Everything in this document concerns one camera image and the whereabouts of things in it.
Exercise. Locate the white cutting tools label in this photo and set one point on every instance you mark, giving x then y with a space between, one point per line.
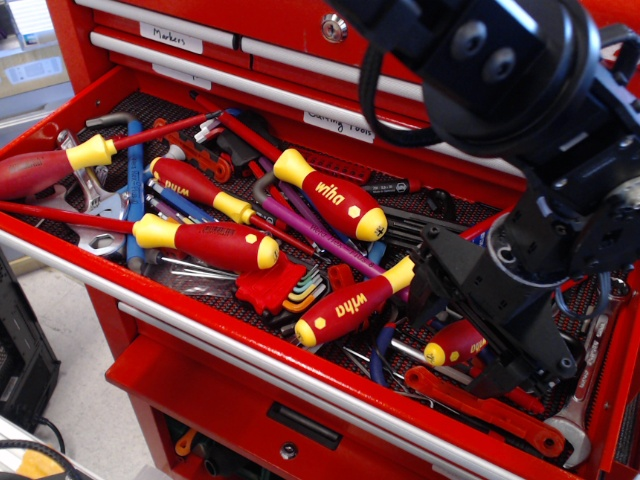
339 127

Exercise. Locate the red hex key holder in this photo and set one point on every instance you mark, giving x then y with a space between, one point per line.
266 290

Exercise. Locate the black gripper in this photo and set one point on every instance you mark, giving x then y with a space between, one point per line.
451 271

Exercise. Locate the black box on floor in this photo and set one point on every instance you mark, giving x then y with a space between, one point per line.
29 367

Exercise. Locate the purple hex key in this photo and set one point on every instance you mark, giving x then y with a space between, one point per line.
308 224

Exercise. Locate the white markers label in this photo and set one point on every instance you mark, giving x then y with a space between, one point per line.
171 37

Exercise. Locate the chest key lock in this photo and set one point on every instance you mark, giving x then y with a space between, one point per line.
334 29

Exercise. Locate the red black folding key set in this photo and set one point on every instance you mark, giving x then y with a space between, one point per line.
181 145

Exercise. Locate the red yellow wiha screwdriver centre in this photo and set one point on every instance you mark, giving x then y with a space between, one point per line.
347 309

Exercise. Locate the small black precision screwdriver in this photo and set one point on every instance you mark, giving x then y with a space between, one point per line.
392 187

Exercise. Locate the open red drawer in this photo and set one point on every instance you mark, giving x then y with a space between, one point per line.
213 366

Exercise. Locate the red yellow wiha screwdriver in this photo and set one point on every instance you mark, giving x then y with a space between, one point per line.
344 205
347 309

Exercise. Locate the slim red yellow screwdriver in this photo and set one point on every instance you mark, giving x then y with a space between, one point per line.
189 182

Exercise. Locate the grey large hex key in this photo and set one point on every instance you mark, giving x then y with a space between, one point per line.
117 118

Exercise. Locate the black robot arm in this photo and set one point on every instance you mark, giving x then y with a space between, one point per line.
539 85

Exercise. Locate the dark red screwdriver far left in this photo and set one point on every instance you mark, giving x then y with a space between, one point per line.
29 173

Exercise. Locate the blue handled tool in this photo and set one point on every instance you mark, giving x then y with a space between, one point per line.
135 185

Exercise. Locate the silver adjustable wrench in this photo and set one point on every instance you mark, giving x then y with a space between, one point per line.
97 202

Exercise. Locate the red yellow screwdriver front left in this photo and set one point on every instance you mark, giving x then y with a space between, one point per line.
225 245

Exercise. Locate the silver combination wrench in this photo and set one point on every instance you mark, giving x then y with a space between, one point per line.
570 420

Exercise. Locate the red yellow wiha screwdriver upper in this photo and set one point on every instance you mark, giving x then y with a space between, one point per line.
344 205

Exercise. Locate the red tool chest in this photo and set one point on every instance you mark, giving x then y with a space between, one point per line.
280 41

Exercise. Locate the small red yellow screwdriver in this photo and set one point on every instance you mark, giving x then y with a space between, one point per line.
532 335

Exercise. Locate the orange red flat tool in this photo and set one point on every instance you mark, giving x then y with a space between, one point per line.
544 438

